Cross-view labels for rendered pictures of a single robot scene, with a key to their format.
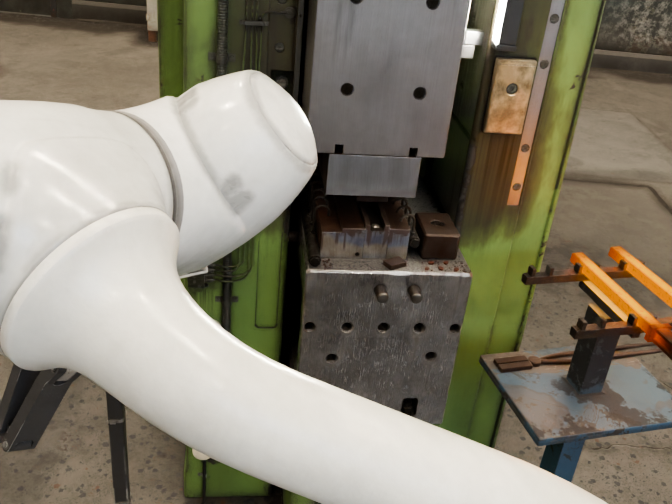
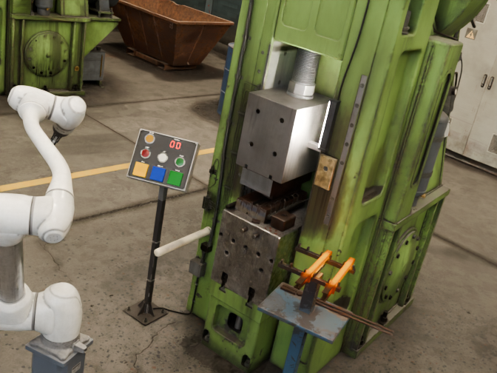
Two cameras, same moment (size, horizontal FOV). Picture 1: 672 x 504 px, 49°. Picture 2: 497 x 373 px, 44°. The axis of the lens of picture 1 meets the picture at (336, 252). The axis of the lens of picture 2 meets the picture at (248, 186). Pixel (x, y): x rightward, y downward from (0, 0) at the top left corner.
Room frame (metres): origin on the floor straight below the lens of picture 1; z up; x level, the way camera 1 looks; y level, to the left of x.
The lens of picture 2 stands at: (-0.80, -2.03, 2.37)
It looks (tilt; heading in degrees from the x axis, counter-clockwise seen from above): 23 degrees down; 41
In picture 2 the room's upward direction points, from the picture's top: 11 degrees clockwise
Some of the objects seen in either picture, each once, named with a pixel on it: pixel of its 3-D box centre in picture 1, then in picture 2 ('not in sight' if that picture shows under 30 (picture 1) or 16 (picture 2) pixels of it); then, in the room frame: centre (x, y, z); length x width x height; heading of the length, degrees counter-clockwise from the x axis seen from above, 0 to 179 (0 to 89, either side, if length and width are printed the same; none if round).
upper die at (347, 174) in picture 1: (359, 141); (277, 173); (1.69, -0.03, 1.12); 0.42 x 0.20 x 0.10; 9
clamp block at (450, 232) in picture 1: (435, 235); (282, 220); (1.57, -0.23, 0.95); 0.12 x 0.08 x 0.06; 9
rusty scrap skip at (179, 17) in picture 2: not in sight; (163, 35); (5.53, 5.93, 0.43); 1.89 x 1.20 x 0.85; 92
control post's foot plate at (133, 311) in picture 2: not in sight; (146, 306); (1.32, 0.48, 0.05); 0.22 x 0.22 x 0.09; 9
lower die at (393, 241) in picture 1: (353, 201); (272, 199); (1.69, -0.03, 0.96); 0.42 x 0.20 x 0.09; 9
